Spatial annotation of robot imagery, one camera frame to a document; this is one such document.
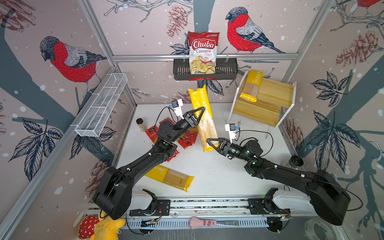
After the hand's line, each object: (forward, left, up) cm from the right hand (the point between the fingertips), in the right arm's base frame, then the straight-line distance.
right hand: (205, 144), depth 67 cm
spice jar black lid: (+25, +44, -18) cm, 54 cm away
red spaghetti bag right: (+18, +12, -24) cm, 32 cm away
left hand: (+10, +1, +13) cm, 16 cm away
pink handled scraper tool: (-27, +5, -25) cm, 37 cm away
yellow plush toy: (-32, +41, -18) cm, 55 cm away
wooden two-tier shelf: (+26, -37, +5) cm, 46 cm away
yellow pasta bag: (+32, -25, +7) cm, 41 cm away
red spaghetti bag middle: (+34, +28, -22) cm, 49 cm away
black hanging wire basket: (+52, -13, +7) cm, 54 cm away
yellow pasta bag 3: (-7, +19, -25) cm, 32 cm away
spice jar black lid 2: (+2, -48, -18) cm, 52 cm away
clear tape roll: (-26, -52, -27) cm, 64 cm away
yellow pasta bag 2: (+6, 0, +5) cm, 7 cm away
